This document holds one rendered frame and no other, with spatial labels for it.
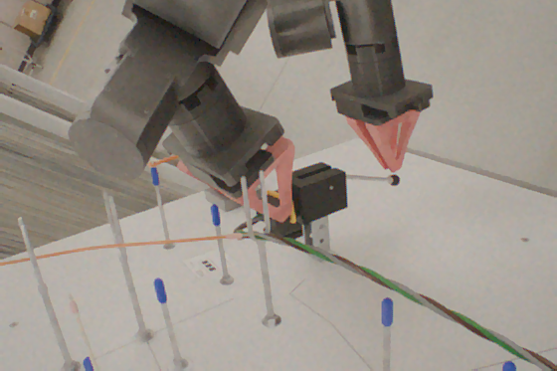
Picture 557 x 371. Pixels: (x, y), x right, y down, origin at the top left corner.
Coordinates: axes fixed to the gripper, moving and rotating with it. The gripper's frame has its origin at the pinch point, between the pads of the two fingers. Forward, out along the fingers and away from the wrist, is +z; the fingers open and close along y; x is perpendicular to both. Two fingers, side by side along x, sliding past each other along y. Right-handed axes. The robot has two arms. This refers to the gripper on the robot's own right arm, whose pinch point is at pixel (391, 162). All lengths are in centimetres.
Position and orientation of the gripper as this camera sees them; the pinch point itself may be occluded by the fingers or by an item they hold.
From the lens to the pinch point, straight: 62.1
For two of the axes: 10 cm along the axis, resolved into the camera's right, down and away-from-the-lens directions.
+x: 8.2, -4.0, 4.0
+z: 2.3, 8.8, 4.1
